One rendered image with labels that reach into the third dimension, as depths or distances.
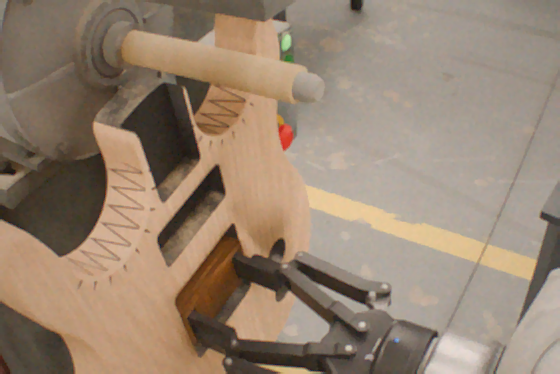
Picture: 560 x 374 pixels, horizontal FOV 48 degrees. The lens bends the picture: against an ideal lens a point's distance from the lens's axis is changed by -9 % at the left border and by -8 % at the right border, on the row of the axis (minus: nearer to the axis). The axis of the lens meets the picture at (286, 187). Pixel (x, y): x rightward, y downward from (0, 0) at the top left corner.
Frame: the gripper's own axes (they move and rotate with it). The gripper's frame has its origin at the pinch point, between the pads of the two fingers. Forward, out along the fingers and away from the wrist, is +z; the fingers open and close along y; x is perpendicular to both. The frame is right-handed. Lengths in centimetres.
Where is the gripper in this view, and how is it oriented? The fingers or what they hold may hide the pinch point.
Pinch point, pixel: (220, 294)
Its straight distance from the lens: 63.4
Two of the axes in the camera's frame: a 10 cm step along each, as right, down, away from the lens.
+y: 4.8, -6.6, 5.8
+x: -1.1, -7.0, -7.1
